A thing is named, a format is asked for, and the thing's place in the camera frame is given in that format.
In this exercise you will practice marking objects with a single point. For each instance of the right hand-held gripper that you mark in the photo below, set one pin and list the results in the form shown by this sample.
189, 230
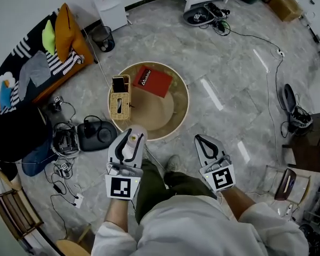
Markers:
224, 179

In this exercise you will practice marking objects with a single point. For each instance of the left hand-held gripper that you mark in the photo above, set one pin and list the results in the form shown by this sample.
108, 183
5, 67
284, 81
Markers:
122, 171

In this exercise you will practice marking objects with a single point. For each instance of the small white object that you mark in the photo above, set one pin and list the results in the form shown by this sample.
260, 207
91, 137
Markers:
134, 131

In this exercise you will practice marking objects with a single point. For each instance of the person's right forearm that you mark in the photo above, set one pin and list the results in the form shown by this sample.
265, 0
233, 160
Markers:
238, 201

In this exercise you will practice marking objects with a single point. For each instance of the person's left forearm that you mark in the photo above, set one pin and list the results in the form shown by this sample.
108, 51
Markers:
118, 213

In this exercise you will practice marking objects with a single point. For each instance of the black case on floor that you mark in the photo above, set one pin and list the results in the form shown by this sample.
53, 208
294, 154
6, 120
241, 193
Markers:
98, 137

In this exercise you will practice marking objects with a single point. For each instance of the person's grey shoe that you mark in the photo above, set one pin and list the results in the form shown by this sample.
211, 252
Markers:
172, 163

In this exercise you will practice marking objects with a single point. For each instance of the wicker tissue box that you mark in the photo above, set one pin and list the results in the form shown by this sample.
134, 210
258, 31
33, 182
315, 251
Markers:
120, 108

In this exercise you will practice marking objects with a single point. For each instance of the round wooden table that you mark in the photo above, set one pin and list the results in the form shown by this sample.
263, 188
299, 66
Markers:
156, 113

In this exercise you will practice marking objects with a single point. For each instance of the person's green trousers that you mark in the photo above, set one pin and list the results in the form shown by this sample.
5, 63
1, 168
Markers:
152, 193

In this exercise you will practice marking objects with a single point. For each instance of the open case with equipment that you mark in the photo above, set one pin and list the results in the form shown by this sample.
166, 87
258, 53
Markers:
65, 141

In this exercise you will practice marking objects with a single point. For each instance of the spare gripper on floor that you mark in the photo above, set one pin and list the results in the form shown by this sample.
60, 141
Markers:
64, 168
57, 103

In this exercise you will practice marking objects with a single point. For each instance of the dark smartphone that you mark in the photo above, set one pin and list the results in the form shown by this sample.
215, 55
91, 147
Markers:
118, 84

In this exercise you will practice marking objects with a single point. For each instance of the white power adapter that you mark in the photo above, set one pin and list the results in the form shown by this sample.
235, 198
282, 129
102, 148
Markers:
78, 201

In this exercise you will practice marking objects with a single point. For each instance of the red book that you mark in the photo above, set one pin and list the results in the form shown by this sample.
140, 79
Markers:
153, 80

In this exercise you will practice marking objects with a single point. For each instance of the person's white shirt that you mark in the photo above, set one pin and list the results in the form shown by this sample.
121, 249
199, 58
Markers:
192, 231

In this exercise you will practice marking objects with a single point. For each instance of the brown leather tissue box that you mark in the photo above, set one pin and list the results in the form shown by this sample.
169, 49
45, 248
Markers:
284, 184

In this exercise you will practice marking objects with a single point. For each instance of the dark wooden table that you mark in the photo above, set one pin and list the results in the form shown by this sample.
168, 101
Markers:
306, 151

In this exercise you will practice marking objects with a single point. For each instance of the grey open carrying case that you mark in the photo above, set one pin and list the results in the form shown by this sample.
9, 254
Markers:
290, 97

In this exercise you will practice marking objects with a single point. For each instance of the black white striped cushion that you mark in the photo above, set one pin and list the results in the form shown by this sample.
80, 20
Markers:
60, 64

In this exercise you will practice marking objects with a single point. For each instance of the orange sofa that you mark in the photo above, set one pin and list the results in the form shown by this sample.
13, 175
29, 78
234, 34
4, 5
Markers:
81, 49

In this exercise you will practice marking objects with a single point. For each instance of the wooden stool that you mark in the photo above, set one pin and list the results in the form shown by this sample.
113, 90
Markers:
70, 247

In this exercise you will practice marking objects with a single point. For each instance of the black mesh wastebasket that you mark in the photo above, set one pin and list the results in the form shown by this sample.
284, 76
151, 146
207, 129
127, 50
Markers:
102, 37

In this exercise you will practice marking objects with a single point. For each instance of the grey cushion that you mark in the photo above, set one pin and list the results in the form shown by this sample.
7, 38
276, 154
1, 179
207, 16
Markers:
34, 71

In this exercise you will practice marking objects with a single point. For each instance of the white power strip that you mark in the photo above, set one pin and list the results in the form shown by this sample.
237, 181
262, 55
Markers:
280, 53

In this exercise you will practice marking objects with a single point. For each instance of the wooden chair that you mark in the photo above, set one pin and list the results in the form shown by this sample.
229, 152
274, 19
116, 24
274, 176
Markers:
14, 215

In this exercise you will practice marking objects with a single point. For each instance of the orange cushion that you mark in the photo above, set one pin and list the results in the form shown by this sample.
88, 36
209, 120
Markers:
65, 33

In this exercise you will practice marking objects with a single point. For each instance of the blue white plush toy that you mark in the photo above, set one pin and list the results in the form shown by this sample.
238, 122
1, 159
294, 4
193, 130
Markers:
5, 95

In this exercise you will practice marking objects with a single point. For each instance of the green cushion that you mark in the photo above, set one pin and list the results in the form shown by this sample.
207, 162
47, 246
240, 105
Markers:
48, 37

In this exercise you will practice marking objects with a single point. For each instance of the white water dispenser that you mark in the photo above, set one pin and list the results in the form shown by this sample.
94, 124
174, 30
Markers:
109, 7

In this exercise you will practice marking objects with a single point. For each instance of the cardboard box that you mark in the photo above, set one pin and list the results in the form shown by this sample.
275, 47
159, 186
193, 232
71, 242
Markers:
285, 7

